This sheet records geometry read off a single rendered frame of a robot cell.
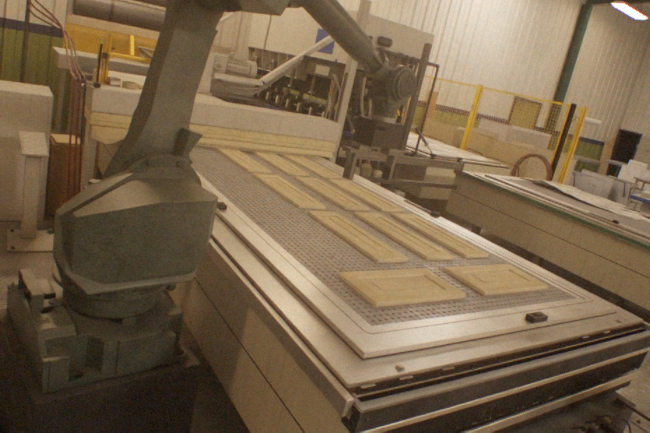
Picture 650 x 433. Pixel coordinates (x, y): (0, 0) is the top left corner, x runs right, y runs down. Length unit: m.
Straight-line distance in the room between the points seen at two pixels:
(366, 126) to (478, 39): 9.82
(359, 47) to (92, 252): 1.41
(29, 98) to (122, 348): 2.84
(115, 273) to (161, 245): 0.17
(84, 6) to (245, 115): 3.68
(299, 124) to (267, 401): 3.09
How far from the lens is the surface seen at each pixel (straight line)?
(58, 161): 4.65
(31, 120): 4.40
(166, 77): 2.04
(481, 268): 2.64
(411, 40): 6.51
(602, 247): 5.55
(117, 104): 4.07
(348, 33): 2.29
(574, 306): 2.64
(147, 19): 7.64
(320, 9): 2.18
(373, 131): 2.52
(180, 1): 2.08
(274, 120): 4.50
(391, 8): 10.47
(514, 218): 6.07
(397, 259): 2.41
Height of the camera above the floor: 1.66
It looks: 15 degrees down
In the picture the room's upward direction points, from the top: 13 degrees clockwise
